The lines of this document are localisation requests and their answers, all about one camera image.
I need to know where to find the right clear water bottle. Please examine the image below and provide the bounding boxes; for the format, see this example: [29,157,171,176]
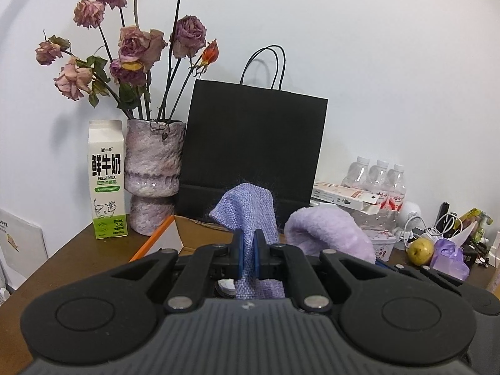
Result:
[381,164,407,212]

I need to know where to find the red orange cardboard box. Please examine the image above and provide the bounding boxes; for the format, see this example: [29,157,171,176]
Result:
[128,214,290,264]

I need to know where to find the purple tissue packet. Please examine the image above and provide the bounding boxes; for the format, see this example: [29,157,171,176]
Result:
[430,222,475,281]

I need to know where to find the white round lid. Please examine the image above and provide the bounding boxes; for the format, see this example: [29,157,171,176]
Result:
[216,279,237,298]

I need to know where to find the lilac fluffy towel roll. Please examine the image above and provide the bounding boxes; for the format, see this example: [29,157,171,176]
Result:
[284,206,375,264]

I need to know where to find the left clear water bottle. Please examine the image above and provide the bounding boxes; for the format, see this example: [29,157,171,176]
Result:
[341,156,369,190]

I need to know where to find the small black printed box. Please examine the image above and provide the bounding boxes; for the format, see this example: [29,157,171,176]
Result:
[462,241,488,269]

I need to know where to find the white pink flat carton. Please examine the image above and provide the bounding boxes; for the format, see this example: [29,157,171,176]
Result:
[311,182,380,215]

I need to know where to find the clear seed container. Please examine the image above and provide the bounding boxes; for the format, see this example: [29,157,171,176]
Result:
[342,204,398,232]

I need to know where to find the middle clear water bottle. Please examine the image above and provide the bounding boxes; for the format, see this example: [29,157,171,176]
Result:
[363,160,389,194]

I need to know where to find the white green milk carton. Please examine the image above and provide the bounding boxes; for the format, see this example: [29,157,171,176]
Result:
[88,120,128,240]

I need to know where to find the black paper shopping bag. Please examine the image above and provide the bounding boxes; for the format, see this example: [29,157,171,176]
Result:
[175,44,328,228]

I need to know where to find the purple woven drawstring bag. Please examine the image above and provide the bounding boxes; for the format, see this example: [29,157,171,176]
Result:
[209,183,285,300]

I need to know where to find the yellow green apple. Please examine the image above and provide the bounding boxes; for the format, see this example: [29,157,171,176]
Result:
[406,238,435,267]

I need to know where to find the colourful snack packet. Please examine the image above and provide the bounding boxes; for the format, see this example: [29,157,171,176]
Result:
[458,207,493,244]

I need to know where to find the white small desk fan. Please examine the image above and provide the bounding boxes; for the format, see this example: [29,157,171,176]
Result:
[392,202,423,251]

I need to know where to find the clear water bottle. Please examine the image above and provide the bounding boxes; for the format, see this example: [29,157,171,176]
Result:
[381,164,407,212]
[363,160,389,194]
[341,156,369,190]

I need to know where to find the dried pink rose bouquet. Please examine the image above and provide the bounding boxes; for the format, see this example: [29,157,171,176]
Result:
[35,0,219,122]

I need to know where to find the white leaflet board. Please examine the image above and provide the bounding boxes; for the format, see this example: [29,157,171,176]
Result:
[1,210,48,278]

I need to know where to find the white charging cables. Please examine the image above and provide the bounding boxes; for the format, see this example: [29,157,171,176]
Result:
[406,212,466,245]

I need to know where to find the purple textured ceramic vase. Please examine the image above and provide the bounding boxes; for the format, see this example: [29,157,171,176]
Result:
[125,119,187,236]

